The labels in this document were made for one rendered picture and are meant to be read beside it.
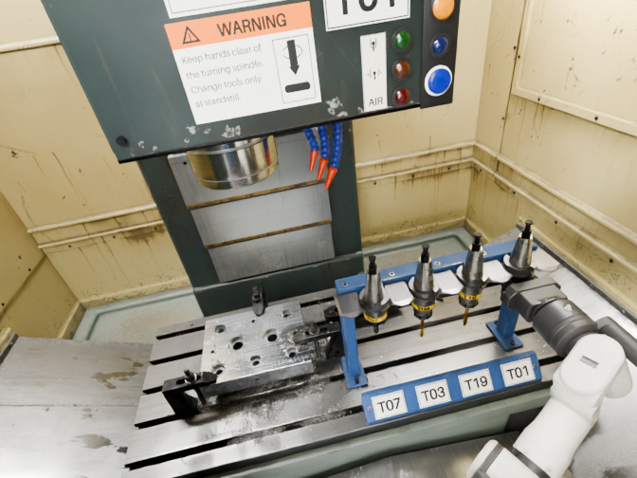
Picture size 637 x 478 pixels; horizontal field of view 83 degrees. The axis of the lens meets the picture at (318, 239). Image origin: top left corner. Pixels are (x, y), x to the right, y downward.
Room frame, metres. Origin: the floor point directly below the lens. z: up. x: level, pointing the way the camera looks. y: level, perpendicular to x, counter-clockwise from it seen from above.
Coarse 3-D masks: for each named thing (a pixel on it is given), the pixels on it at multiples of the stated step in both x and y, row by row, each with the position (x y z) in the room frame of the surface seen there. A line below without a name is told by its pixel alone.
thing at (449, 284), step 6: (444, 270) 0.60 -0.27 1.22; (450, 270) 0.59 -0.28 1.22; (438, 276) 0.58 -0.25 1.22; (444, 276) 0.58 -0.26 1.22; (450, 276) 0.58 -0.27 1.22; (456, 276) 0.58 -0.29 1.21; (444, 282) 0.56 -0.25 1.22; (450, 282) 0.56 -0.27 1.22; (456, 282) 0.56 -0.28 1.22; (444, 288) 0.54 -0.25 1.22; (450, 288) 0.54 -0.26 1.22; (456, 288) 0.54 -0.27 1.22; (462, 288) 0.54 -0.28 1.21; (450, 294) 0.53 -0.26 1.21
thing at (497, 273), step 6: (486, 264) 0.60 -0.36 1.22; (492, 264) 0.59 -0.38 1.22; (498, 264) 0.59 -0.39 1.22; (492, 270) 0.57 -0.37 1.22; (498, 270) 0.57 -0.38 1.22; (504, 270) 0.57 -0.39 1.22; (492, 276) 0.56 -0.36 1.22; (498, 276) 0.55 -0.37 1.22; (504, 276) 0.55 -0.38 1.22; (510, 276) 0.55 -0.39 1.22; (492, 282) 0.54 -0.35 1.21; (498, 282) 0.54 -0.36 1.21; (504, 282) 0.54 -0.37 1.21
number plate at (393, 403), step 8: (392, 392) 0.49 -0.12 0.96; (400, 392) 0.48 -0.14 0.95; (376, 400) 0.48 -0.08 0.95; (384, 400) 0.47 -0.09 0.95; (392, 400) 0.47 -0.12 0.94; (400, 400) 0.47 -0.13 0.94; (376, 408) 0.46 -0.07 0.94; (384, 408) 0.46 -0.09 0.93; (392, 408) 0.46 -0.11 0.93; (400, 408) 0.46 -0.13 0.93; (376, 416) 0.45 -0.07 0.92; (384, 416) 0.45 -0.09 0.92
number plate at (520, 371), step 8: (520, 360) 0.51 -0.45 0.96; (528, 360) 0.51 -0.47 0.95; (504, 368) 0.51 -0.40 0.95; (512, 368) 0.50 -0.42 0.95; (520, 368) 0.50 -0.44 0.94; (528, 368) 0.50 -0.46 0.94; (504, 376) 0.49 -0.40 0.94; (512, 376) 0.49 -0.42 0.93; (520, 376) 0.49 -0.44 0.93; (528, 376) 0.49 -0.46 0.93; (512, 384) 0.48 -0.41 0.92
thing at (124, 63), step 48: (48, 0) 0.44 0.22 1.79; (96, 0) 0.44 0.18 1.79; (144, 0) 0.45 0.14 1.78; (288, 0) 0.46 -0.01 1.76; (96, 48) 0.44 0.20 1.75; (144, 48) 0.45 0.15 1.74; (336, 48) 0.47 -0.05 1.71; (96, 96) 0.44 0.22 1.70; (144, 96) 0.44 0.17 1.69; (336, 96) 0.47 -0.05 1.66; (144, 144) 0.44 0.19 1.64; (192, 144) 0.45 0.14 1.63
